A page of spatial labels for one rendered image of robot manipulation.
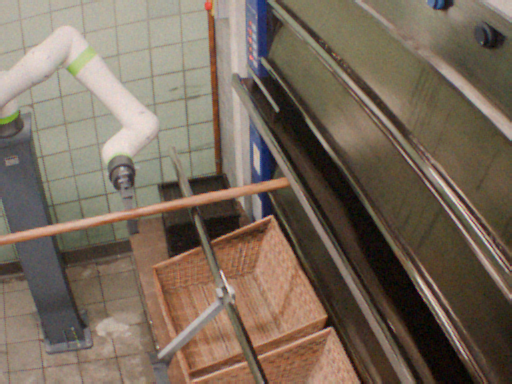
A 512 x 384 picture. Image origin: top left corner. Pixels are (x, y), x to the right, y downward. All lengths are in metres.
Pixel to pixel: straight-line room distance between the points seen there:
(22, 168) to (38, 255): 0.45
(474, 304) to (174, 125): 2.33
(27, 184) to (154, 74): 0.90
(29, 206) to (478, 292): 1.94
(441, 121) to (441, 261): 0.29
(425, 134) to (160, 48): 2.01
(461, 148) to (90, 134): 2.35
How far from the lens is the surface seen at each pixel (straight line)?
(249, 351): 1.64
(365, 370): 1.89
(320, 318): 2.16
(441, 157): 1.26
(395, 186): 1.53
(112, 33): 3.07
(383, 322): 1.37
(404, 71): 1.40
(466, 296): 1.31
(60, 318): 3.17
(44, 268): 2.95
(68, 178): 3.42
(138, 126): 2.24
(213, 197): 2.05
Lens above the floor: 2.43
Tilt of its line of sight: 37 degrees down
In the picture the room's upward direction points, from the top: 2 degrees counter-clockwise
